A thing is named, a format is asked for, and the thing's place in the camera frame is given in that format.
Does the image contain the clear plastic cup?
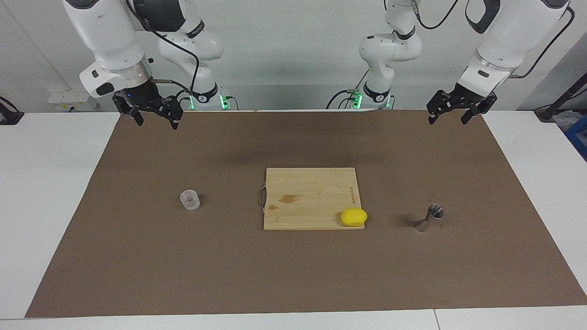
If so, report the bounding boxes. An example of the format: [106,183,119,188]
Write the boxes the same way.
[179,190,201,211]

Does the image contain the steel jigger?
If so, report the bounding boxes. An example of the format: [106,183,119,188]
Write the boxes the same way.
[415,204,444,233]

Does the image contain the white power strip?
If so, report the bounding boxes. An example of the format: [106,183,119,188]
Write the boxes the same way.
[47,89,98,112]

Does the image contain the black stand leg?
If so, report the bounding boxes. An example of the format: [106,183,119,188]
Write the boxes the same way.
[534,73,587,122]

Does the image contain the clear plastic bag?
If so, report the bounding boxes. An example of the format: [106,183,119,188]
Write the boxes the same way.
[553,110,583,131]

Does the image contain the blue crate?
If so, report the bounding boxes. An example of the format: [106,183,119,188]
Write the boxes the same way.
[565,115,587,161]

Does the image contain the yellow lemon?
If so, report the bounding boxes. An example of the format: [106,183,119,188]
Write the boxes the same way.
[340,208,368,227]

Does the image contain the wooden cutting board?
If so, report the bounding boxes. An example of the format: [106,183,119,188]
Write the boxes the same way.
[259,167,366,231]

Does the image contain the brown table mat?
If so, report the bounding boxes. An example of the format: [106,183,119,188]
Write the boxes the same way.
[25,109,587,318]

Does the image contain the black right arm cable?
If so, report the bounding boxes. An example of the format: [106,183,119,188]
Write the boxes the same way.
[125,0,201,108]

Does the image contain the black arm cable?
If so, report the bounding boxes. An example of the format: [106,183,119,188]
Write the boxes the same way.
[125,0,201,108]
[410,0,576,78]

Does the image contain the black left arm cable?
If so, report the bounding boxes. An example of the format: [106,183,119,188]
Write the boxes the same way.
[410,0,576,78]

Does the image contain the black base cables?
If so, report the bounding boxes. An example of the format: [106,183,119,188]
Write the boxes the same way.
[326,69,370,110]

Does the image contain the black clamp mount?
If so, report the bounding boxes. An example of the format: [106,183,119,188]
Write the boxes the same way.
[0,96,24,125]

